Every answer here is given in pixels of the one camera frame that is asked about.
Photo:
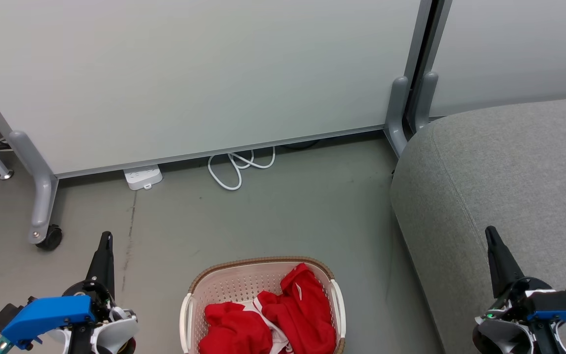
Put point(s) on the large white partition panel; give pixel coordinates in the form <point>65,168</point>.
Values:
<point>189,73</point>

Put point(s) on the grey fabric sofa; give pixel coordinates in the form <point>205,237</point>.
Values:
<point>509,187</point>

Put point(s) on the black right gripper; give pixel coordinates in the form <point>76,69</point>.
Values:
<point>514,300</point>

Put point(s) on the narrow white partition panel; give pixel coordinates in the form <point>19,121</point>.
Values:
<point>519,49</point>

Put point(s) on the blue right camera mount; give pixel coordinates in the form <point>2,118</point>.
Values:
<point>565,305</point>

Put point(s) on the grey upright partition foot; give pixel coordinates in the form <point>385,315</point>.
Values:
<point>424,98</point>
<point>397,113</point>

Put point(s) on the black caster wheel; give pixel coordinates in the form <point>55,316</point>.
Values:
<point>51,238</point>

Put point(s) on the red clothes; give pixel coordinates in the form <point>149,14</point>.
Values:
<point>302,309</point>

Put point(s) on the grey partition leg with caster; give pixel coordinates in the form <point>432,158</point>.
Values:
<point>42,187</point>

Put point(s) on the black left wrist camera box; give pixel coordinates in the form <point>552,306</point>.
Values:
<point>4,315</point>

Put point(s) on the white perforated laundry basket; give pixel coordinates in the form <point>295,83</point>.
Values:
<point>229,285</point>

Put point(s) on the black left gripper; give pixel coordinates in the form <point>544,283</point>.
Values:
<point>102,298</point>

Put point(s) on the white power strip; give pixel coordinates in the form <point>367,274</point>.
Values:
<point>142,177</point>

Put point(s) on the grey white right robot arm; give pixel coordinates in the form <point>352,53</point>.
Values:
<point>501,337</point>

